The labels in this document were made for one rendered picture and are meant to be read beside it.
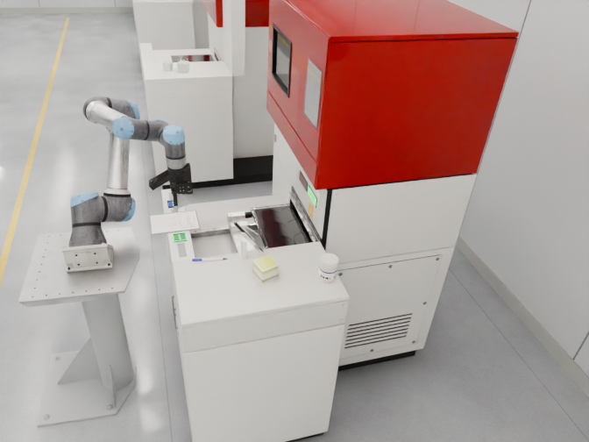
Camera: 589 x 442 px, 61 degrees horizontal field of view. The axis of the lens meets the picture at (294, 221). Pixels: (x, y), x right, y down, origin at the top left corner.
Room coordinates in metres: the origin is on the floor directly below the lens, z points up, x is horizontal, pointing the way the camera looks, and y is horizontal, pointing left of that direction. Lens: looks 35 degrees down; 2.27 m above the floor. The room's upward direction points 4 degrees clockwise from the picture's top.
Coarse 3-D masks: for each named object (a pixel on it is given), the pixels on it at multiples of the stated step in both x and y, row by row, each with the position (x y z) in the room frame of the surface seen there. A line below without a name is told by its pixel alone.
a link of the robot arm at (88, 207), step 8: (96, 192) 1.80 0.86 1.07; (72, 200) 1.73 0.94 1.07; (80, 200) 1.72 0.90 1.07; (88, 200) 1.73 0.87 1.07; (96, 200) 1.76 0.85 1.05; (104, 200) 1.79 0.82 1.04; (72, 208) 1.71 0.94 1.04; (80, 208) 1.70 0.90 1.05; (88, 208) 1.71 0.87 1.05; (96, 208) 1.73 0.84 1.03; (104, 208) 1.75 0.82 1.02; (72, 216) 1.69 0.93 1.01; (80, 216) 1.68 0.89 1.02; (88, 216) 1.69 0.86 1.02; (96, 216) 1.72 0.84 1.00; (104, 216) 1.74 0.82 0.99; (72, 224) 1.68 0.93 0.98
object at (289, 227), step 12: (264, 216) 1.95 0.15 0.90; (276, 216) 1.96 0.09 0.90; (288, 216) 1.97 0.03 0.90; (264, 228) 1.86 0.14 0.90; (276, 228) 1.86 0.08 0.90; (288, 228) 1.87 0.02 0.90; (300, 228) 1.88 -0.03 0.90; (276, 240) 1.77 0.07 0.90; (288, 240) 1.78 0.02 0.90; (300, 240) 1.78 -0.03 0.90
